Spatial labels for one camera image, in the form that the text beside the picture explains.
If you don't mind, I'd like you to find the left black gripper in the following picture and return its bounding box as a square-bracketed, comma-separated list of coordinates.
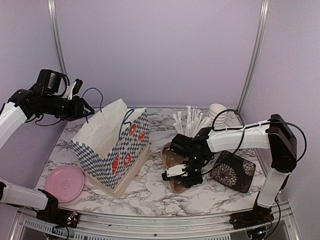
[36, 93, 94, 121]

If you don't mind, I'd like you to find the brown cardboard cup carrier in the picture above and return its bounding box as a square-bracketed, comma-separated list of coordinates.
[160, 142, 188, 194]

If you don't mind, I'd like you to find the blue checkered paper bag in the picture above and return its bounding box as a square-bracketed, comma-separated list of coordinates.
[71, 98, 150, 199]

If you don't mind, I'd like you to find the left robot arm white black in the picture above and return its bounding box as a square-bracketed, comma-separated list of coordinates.
[0, 69, 95, 223]

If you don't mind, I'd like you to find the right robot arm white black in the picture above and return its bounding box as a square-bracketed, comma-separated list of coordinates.
[162, 114, 298, 224]

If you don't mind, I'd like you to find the white wrapped straws bundle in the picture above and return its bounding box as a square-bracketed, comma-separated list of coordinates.
[172, 105, 212, 138]

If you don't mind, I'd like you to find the stack of white paper cups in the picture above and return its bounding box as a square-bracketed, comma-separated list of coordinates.
[208, 103, 227, 128]

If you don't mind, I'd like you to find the black floral square dish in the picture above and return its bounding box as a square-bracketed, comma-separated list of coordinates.
[210, 150, 256, 193]

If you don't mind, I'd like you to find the pink plastic plate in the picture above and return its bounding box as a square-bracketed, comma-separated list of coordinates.
[44, 165, 85, 203]

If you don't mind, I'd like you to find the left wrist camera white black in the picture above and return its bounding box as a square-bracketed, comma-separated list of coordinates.
[63, 78, 83, 100]

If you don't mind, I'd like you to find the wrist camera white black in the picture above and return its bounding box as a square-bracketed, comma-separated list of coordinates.
[161, 164, 188, 181]
[63, 78, 83, 100]

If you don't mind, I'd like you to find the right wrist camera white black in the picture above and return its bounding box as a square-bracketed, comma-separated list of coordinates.
[161, 164, 188, 181]

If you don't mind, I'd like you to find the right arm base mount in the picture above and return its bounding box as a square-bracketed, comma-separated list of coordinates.
[229, 198, 275, 230]

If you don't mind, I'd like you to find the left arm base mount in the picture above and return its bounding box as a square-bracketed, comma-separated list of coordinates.
[36, 189, 80, 229]

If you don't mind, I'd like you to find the left aluminium frame post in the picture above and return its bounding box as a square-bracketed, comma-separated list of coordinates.
[47, 0, 68, 75]

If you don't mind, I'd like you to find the aluminium frame post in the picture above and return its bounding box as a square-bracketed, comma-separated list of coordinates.
[47, 0, 68, 75]
[237, 0, 270, 113]

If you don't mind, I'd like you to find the aluminium front rail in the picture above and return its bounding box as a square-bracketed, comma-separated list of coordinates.
[8, 201, 301, 240]

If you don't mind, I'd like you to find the right aluminium frame post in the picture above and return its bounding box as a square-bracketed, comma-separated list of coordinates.
[237, 0, 270, 113]

